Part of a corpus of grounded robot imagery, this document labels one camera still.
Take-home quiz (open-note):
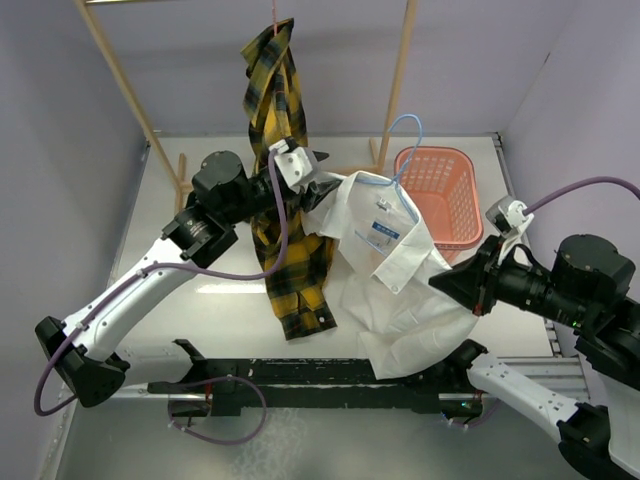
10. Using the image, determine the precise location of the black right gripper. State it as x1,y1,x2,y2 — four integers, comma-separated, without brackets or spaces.
427,229,589,325

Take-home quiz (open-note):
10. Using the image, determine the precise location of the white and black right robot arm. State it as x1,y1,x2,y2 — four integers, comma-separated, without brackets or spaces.
429,234,639,479

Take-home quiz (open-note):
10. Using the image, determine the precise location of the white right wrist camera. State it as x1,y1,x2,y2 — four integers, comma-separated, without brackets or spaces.
485,196,534,265

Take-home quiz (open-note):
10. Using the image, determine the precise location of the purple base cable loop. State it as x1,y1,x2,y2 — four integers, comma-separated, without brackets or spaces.
167,374,269,446

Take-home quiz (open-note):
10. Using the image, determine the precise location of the white collared shirt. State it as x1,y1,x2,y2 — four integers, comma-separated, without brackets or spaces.
303,172,478,380

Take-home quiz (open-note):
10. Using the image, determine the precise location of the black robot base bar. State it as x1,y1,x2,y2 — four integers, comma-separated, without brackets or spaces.
148,340,487,417

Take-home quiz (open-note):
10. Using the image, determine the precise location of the pink plastic laundry basket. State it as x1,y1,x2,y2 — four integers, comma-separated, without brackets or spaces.
394,146,484,264

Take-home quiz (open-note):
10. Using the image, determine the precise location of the yellow plaid flannel shirt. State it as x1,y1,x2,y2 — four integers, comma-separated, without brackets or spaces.
238,17,339,342

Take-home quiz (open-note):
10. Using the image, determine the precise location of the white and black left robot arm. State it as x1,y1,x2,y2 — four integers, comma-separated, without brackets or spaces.
34,140,340,416

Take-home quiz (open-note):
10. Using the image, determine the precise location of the wooden clothes rack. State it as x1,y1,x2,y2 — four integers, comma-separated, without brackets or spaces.
74,1,418,211

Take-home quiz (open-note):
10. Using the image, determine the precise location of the light blue wire hanger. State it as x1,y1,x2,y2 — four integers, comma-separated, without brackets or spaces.
355,113,424,224

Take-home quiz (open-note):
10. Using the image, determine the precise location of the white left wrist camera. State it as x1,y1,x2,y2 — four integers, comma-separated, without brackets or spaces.
269,138,319,187

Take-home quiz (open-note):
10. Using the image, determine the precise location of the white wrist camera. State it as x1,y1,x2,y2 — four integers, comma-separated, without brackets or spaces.
485,196,534,265
269,138,319,187

